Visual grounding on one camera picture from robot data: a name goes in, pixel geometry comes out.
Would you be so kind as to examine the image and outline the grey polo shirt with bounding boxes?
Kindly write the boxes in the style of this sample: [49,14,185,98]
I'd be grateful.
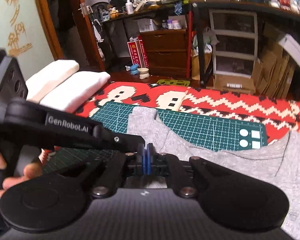
[127,106,300,239]

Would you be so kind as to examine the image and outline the folded white towel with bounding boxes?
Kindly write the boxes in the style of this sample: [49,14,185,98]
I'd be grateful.
[40,71,110,113]

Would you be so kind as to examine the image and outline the red boxed packages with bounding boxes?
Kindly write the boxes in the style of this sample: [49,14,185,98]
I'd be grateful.
[127,37,149,68]

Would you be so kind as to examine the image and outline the green plastic crate lid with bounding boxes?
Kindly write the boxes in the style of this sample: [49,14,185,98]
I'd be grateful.
[157,79,190,87]

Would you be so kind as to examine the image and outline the white drawer shelf unit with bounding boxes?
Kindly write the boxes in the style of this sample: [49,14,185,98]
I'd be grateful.
[209,9,258,78]

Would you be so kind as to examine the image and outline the green cutting mat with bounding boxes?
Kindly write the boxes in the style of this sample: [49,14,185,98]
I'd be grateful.
[42,101,268,174]

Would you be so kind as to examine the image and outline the red patterned christmas tablecloth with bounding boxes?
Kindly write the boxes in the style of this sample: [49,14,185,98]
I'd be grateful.
[74,82,300,145]

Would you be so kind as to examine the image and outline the person left hand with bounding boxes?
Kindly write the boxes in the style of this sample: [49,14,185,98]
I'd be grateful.
[0,152,43,198]

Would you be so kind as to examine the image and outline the leaning cardboard sheets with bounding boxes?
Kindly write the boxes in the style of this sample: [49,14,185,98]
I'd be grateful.
[252,23,297,99]

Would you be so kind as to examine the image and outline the folded cream towel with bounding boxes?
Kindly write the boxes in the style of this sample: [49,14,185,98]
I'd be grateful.
[26,60,79,103]

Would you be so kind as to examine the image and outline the dark wooden drawer cabinet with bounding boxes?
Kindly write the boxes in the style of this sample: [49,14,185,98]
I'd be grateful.
[140,29,190,79]

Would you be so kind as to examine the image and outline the white box on cardboard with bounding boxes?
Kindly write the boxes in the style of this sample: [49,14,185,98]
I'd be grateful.
[277,33,300,68]

